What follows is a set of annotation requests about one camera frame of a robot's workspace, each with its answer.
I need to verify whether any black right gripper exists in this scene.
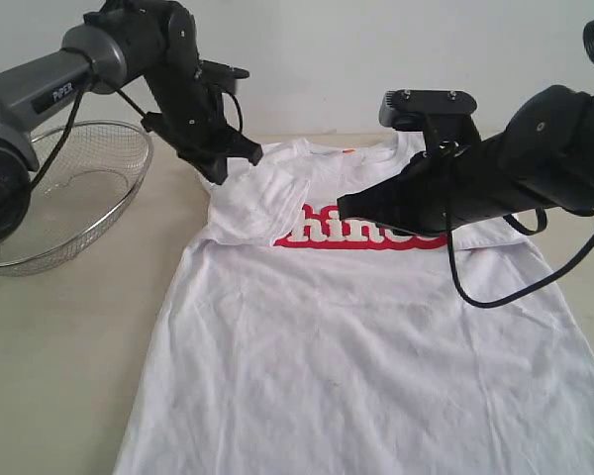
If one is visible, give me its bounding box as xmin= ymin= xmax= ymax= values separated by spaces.
xmin=337 ymin=147 xmax=500 ymax=236

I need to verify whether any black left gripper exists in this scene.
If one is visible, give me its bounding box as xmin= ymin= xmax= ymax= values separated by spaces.
xmin=141 ymin=65 xmax=263 ymax=185

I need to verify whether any white t-shirt red lettering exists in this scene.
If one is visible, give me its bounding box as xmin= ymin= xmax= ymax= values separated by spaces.
xmin=115 ymin=134 xmax=594 ymax=474

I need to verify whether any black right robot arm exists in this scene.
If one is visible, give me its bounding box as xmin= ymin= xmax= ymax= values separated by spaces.
xmin=338 ymin=85 xmax=594 ymax=237

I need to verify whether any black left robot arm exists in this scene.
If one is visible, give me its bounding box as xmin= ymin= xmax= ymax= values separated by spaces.
xmin=0 ymin=1 xmax=262 ymax=242

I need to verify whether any round metal mesh basket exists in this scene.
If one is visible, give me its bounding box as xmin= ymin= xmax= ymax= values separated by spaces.
xmin=0 ymin=121 xmax=153 ymax=277

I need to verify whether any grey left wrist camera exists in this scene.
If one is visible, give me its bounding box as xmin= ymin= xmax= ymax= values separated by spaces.
xmin=200 ymin=60 xmax=250 ymax=95

